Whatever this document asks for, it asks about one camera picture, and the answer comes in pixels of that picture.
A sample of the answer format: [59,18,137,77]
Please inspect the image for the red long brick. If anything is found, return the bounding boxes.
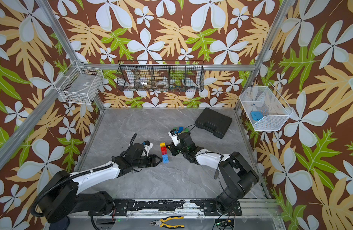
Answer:
[161,146,167,155]

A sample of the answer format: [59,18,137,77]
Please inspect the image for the light blue long brick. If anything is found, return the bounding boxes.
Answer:
[162,154,169,164]

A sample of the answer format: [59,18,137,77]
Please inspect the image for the dark blue long brick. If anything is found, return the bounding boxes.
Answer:
[178,126,184,133]

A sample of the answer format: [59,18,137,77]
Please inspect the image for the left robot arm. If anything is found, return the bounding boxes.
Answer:
[30,137,163,223]

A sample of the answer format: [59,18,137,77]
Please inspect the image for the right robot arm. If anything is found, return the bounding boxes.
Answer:
[166,129,259,215]

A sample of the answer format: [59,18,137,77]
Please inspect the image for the black plastic tool case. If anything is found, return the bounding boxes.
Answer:
[195,108,233,139]

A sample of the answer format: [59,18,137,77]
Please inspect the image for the blue object in basket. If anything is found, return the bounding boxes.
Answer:
[250,111,264,121]

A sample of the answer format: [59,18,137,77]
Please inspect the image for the small electronics board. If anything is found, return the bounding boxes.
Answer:
[215,218,235,230]

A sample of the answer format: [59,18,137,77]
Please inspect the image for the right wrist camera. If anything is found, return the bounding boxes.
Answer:
[168,130,180,146]

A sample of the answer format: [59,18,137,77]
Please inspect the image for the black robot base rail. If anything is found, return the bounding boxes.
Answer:
[94,198,242,218]

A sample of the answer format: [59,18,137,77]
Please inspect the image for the yellow handled pliers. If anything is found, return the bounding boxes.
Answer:
[149,215,185,229]

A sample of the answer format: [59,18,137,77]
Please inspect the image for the black wire basket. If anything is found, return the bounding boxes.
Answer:
[115,60,205,92]

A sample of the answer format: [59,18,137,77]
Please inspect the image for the white wire basket left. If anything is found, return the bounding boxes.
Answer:
[55,61,104,105]

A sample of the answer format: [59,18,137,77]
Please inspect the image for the white wire basket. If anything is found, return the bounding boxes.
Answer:
[55,61,104,105]
[239,83,294,132]

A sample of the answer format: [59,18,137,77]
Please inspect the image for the white wire basket right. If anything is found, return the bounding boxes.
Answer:
[239,83,294,132]

